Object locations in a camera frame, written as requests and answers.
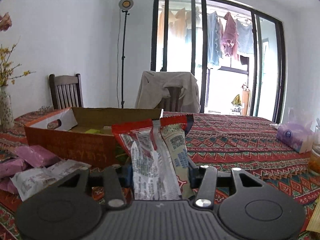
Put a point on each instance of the chair with beige jacket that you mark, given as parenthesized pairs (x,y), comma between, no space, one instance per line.
(173,102)

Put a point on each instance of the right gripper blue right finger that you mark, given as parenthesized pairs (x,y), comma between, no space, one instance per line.
(204,179)

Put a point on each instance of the patterned red tablecloth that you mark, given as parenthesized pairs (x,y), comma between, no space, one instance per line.
(222,141)

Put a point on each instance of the purple tissue box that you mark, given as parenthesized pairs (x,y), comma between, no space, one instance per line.
(296,132)

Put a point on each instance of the dark wooden chair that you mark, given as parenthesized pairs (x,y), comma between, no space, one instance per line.
(66,91)

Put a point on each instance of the black light stand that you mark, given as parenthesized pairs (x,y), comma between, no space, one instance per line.
(125,6)

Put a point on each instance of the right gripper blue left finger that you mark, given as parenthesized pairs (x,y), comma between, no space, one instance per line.
(118,185)

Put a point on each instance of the black framed glass door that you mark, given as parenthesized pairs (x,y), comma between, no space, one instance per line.
(252,86)

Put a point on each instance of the hanging laundry clothes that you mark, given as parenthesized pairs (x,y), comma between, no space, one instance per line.
(228,35)

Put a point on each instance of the orange cardboard box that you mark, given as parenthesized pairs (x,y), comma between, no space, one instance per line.
(63,133)

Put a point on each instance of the yellow flower branches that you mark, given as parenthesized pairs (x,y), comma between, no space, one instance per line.
(8,66)

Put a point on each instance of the pink dried flowers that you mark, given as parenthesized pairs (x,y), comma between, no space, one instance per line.
(5,22)

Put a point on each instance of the floral ceramic vase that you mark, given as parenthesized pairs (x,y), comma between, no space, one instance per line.
(7,120)

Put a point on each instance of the small patterned tissue pouch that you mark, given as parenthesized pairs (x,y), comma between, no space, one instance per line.
(46,109)

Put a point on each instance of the pink snack packet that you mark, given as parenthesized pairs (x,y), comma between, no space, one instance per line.
(11,167)
(37,156)

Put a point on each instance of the beige jacket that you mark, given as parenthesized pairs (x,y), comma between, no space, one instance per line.
(158,86)

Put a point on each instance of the green white snack packet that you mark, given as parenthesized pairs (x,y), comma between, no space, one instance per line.
(94,131)

